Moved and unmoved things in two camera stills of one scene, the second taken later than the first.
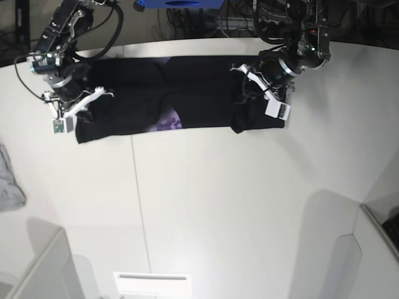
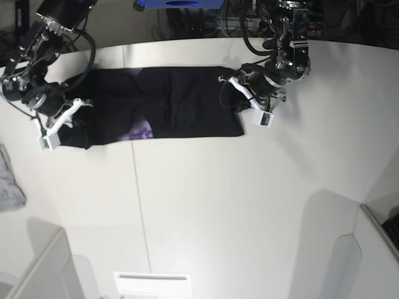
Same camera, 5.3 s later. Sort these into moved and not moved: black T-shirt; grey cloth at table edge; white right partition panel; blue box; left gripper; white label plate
Moved: black T-shirt; left gripper
Not moved: grey cloth at table edge; white right partition panel; white label plate; blue box
